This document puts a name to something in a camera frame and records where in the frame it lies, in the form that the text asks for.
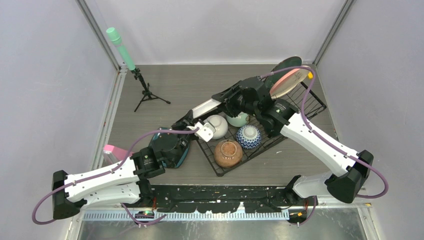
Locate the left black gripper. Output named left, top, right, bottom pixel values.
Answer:
left=169, top=110, right=200, bottom=167

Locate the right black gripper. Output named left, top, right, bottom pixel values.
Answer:
left=211, top=83, right=259, bottom=119

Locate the teal square plate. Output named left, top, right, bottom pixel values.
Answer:
left=149, top=133, right=191, bottom=169

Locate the cream bowl red rim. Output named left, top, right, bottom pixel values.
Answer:
left=206, top=114, right=228, bottom=140

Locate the light green bowl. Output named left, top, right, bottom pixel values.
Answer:
left=226, top=112, right=250, bottom=128

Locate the black wire dish rack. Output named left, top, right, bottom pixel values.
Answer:
left=195, top=112, right=292, bottom=177

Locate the blue white patterned bowl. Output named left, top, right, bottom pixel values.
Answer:
left=235, top=124, right=262, bottom=150

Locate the brown speckled bowl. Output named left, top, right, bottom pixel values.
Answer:
left=213, top=139, right=243, bottom=168

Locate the pink cream plate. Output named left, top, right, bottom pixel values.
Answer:
left=269, top=65, right=311, bottom=99

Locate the blue floral plate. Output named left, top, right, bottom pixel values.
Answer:
left=264, top=56, right=302, bottom=90

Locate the red plate blue flower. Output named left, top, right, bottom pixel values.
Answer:
left=192, top=98, right=221, bottom=119

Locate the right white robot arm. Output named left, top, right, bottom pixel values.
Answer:
left=210, top=77, right=374, bottom=205

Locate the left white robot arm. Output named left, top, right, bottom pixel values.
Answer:
left=52, top=110, right=196, bottom=220

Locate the pink box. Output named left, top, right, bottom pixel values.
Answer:
left=102, top=144, right=127, bottom=165

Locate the green microphone on tripod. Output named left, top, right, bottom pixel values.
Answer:
left=106, top=27, right=171, bottom=112

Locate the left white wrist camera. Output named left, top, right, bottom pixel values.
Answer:
left=187, top=121, right=216, bottom=142

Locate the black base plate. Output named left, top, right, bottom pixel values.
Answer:
left=120, top=183, right=320, bottom=215

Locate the black wire rack side tray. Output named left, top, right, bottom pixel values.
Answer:
left=282, top=82, right=327, bottom=120

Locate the aluminium frame rail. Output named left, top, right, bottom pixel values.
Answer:
left=71, top=185, right=373, bottom=222

